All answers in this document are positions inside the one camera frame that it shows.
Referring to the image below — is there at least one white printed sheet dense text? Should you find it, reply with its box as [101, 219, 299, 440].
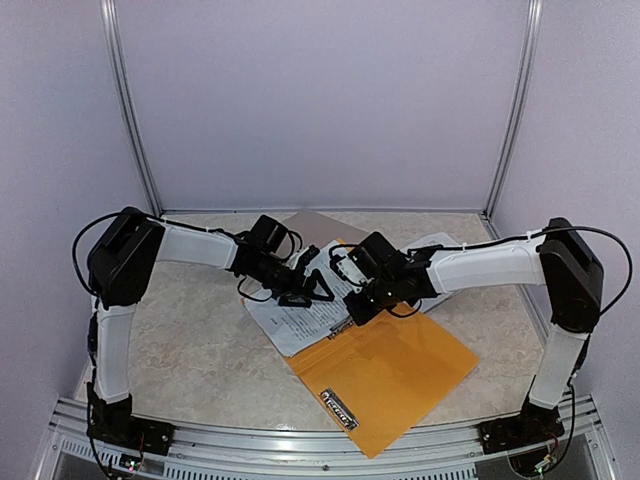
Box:
[403, 232, 460, 253]

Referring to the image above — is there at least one orange folder centre clip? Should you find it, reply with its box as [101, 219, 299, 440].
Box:
[327, 319, 354, 339]

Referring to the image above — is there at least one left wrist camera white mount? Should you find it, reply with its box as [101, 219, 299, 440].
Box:
[292, 245, 320, 270]

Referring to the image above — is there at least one left aluminium frame post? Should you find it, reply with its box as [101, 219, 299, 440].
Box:
[100, 0, 164, 215]

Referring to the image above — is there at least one orange folder edge clip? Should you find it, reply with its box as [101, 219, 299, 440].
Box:
[318, 388, 360, 432]

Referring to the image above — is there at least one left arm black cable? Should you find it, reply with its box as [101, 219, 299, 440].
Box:
[70, 213, 306, 304]

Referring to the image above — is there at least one aluminium frame post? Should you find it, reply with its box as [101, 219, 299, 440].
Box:
[483, 0, 544, 220]
[100, 0, 164, 215]

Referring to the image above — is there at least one right aluminium frame post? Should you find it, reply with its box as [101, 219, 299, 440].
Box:
[483, 0, 544, 220]

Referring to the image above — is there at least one white printed sheet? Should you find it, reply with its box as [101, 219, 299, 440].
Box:
[242, 238, 352, 357]

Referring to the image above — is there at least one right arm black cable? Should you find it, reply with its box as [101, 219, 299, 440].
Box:
[399, 225, 632, 316]

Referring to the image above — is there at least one orange folder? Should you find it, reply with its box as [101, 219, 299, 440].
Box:
[283, 305, 479, 458]

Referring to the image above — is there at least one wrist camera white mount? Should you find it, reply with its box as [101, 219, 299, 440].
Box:
[292, 245, 320, 270]
[329, 253, 369, 287]

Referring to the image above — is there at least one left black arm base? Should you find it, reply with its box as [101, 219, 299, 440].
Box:
[87, 382, 175, 456]

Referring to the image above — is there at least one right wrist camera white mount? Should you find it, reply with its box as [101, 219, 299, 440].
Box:
[329, 253, 369, 287]

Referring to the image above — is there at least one pink-brown file folder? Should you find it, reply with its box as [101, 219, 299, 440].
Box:
[283, 210, 368, 247]

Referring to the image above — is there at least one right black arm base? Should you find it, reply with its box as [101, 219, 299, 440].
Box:
[477, 396, 565, 455]

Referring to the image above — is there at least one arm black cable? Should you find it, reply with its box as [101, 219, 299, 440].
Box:
[70, 213, 306, 304]
[399, 225, 632, 316]

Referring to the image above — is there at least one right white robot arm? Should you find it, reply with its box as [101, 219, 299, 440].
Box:
[329, 217, 604, 444]

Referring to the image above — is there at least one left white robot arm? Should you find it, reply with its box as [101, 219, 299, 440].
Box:
[86, 207, 335, 445]

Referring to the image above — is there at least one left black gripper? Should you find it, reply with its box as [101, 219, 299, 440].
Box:
[248, 254, 335, 308]

